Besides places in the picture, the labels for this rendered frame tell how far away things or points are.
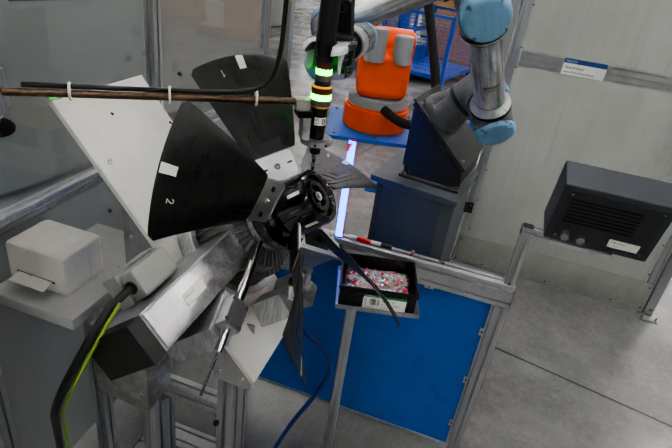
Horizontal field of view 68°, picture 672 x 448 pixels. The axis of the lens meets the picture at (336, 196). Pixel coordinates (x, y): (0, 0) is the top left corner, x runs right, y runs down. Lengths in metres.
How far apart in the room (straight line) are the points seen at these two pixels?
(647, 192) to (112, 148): 1.24
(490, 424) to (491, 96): 1.42
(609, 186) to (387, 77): 3.68
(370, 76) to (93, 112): 3.96
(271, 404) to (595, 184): 1.48
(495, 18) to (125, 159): 0.86
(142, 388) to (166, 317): 0.50
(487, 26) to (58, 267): 1.13
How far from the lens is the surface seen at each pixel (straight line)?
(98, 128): 1.11
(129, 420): 2.21
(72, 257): 1.33
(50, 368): 1.81
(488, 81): 1.42
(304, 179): 1.00
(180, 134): 0.83
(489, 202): 3.04
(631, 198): 1.41
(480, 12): 1.24
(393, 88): 4.94
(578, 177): 1.41
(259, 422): 2.16
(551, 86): 2.84
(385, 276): 1.48
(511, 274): 1.56
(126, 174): 1.09
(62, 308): 1.35
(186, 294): 0.91
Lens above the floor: 1.69
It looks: 27 degrees down
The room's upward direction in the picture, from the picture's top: 8 degrees clockwise
